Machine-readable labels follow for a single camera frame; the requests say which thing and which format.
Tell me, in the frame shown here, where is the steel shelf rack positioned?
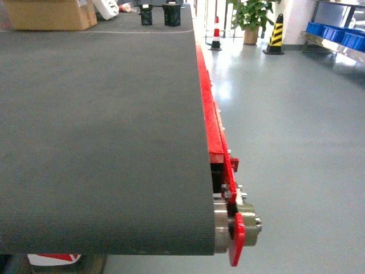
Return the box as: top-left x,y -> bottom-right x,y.
300,1 -> 364,64

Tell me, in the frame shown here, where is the red white traffic cone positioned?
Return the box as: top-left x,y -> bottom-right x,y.
209,17 -> 222,51

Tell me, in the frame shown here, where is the black mesh holder right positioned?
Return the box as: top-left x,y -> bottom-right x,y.
162,3 -> 181,27

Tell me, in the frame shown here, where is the black mesh holder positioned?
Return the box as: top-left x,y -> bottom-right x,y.
139,4 -> 153,26
162,3 -> 181,27

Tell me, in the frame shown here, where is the yellow black traffic cone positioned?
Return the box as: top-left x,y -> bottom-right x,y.
263,13 -> 284,55

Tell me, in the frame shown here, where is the black mesh holder left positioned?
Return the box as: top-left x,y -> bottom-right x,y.
139,4 -> 153,26

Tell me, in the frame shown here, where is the potted green plant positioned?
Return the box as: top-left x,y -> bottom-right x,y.
228,0 -> 281,46

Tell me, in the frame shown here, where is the large open cardboard box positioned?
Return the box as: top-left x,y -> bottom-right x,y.
3,0 -> 97,31

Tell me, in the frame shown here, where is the red conveyor frame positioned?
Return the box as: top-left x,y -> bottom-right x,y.
196,45 -> 262,267

